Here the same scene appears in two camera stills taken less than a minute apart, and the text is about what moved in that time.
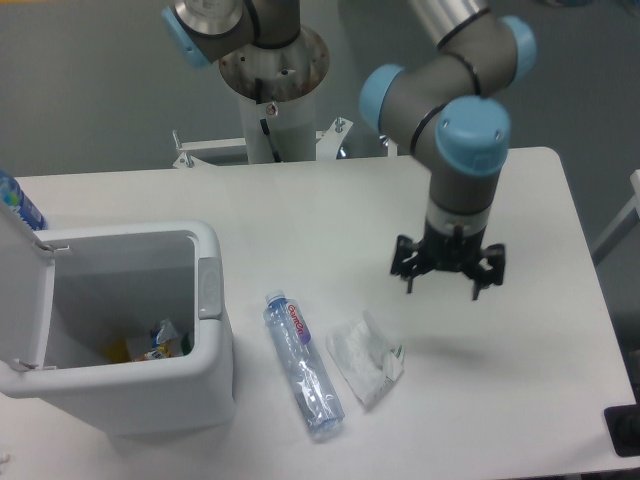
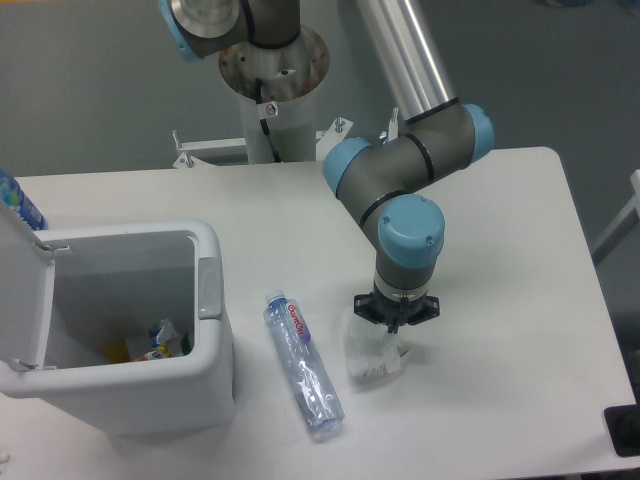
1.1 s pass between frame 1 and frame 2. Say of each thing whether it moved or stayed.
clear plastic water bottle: stayed
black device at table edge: stayed
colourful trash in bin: stayed
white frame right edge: stayed
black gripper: moved
